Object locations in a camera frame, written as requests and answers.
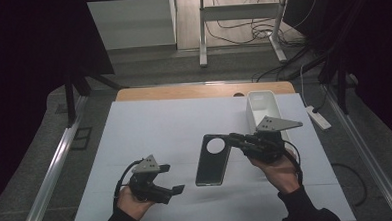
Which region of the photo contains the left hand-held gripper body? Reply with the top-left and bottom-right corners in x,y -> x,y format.
128,154 -> 173,206

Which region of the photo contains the black curtain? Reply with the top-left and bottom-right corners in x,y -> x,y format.
282,0 -> 392,154
0,0 -> 121,213

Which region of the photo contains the bundle of black floor cables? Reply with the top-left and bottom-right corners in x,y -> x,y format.
203,0 -> 315,48

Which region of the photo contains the person's left hand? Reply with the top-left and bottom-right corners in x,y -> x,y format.
115,183 -> 157,221

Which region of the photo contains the thin white cable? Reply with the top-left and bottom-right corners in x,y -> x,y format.
298,64 -> 310,109

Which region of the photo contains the black power strip plug cable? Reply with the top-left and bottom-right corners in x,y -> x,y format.
311,88 -> 330,114

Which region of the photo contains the white desk frame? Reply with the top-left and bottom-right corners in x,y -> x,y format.
196,0 -> 294,68

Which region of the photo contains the white cabinet panel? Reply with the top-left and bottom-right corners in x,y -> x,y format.
86,0 -> 179,52

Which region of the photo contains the aluminium floor rail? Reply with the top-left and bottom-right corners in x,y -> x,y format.
321,81 -> 392,221
12,94 -> 94,221

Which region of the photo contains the dark phone case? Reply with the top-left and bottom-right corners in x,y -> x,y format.
193,132 -> 235,188

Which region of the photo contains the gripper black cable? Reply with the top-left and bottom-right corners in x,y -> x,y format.
111,159 -> 146,210
282,139 -> 305,188

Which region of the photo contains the black looped floor cable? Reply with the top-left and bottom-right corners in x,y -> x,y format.
330,161 -> 368,209

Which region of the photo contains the black metal stand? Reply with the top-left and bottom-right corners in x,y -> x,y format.
316,49 -> 360,116
63,71 -> 133,129

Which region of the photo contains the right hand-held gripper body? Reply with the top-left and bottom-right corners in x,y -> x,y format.
240,114 -> 305,164

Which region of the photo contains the person's right hand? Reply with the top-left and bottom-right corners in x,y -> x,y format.
247,147 -> 305,197

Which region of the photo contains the white plastic storage bin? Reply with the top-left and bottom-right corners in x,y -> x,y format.
244,88 -> 292,146

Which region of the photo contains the black floor socket plate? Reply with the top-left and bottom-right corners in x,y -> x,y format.
69,126 -> 94,151

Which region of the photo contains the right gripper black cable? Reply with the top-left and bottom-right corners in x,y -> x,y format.
282,139 -> 305,188

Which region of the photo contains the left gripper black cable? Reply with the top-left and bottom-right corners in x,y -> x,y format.
111,159 -> 146,210

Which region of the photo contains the white power strip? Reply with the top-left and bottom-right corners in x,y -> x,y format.
305,104 -> 333,132

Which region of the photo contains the white table cover board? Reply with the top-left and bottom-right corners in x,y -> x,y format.
66,90 -> 357,221

